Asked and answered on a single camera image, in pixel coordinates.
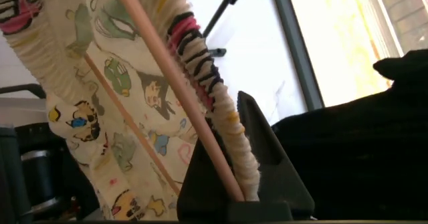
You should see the pink clothes hanger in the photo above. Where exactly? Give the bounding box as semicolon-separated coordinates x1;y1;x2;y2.
82;0;246;203

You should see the black garment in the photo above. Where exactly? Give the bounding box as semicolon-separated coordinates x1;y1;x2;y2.
271;48;428;222

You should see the cream printed garment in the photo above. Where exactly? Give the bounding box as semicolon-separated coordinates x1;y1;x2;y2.
0;0;261;222

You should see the black clothes rack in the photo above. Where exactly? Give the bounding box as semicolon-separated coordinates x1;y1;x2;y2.
202;0;251;58

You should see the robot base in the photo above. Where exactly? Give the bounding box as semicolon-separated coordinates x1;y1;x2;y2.
0;83;101;222

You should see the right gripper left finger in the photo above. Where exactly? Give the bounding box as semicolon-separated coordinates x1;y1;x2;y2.
176;130;237;222

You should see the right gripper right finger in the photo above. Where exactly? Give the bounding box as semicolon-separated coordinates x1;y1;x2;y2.
225;90;316;222

